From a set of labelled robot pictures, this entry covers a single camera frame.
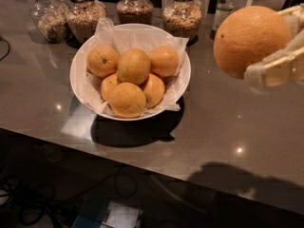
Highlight orange at back right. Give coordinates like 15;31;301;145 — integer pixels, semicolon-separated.
148;46;180;77

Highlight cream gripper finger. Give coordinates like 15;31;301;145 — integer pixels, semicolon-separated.
278;4;304;37
244;30;304;91

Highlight far left glass cereal jar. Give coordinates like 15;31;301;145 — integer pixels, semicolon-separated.
29;0;72;43

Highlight orange at centre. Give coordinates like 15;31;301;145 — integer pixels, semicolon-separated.
118;48;151;85

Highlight orange at back left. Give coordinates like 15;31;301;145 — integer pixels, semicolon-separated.
86;46;120;78

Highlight hidden orange at bottom right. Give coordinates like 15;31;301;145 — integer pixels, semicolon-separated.
140;74;165;108

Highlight dark glass bottle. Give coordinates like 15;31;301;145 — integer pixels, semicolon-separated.
210;0;235;40

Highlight small orange at lower left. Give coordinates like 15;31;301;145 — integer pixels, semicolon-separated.
101;73;121;101

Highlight black cable on table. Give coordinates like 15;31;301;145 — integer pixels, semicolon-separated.
0;35;10;62

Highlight white ceramic bowl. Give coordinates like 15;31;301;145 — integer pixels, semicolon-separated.
69;23;192;123

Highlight black cables on floor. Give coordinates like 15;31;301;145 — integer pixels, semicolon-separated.
0;163;139;228

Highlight large orange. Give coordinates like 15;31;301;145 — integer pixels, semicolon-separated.
213;6;292;79

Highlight orange at front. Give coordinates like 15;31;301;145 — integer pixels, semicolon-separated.
109;83;146;119

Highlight blue and white box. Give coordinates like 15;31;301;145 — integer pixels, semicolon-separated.
71;197;143;228

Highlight white paper bowl liner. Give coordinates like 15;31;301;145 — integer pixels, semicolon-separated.
81;15;190;118

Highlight glass cereal jar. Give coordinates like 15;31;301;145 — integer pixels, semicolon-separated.
29;0;72;43
66;0;106;44
116;0;154;25
162;0;203;42

